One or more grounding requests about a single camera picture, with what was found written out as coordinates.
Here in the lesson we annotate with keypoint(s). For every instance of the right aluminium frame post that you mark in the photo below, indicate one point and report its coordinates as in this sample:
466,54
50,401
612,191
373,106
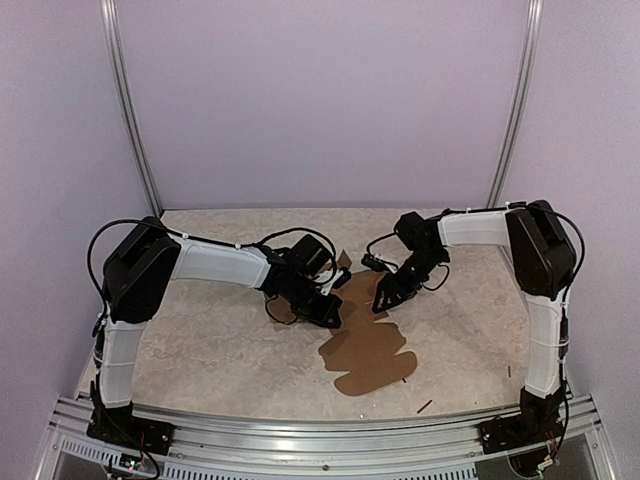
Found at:
519,100

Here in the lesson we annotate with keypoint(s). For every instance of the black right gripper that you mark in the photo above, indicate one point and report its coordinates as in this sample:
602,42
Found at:
388,285

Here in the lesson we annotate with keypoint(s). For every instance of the aluminium frame post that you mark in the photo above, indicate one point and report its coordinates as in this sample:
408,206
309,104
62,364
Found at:
110,20
519,100

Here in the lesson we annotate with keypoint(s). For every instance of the brown cardboard box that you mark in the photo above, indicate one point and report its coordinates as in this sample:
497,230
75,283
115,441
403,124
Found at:
367,351

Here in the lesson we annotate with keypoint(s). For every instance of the right robot arm white sleeve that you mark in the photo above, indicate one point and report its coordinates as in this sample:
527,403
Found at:
544,263

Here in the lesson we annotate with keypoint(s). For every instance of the robot arm white sleeve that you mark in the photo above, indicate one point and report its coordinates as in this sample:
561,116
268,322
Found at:
137,273
544,263

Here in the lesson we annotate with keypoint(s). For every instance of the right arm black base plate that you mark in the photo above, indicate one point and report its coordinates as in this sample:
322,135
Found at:
507,433

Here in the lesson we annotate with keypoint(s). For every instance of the left aluminium frame post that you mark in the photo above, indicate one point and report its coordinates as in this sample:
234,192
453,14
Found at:
110,20

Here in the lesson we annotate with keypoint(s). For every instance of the left robot arm white sleeve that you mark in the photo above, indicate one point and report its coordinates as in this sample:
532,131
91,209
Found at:
137,273

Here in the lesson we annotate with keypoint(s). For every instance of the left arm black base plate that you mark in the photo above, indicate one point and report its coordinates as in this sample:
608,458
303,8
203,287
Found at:
120,427

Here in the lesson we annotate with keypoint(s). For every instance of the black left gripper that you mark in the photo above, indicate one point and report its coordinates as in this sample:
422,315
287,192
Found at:
323,317

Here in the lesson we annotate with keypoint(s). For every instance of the front aluminium frame rail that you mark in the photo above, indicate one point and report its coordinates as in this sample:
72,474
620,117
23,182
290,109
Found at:
217,447

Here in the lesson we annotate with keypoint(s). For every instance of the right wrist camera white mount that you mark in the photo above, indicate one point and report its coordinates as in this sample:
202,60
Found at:
377,264

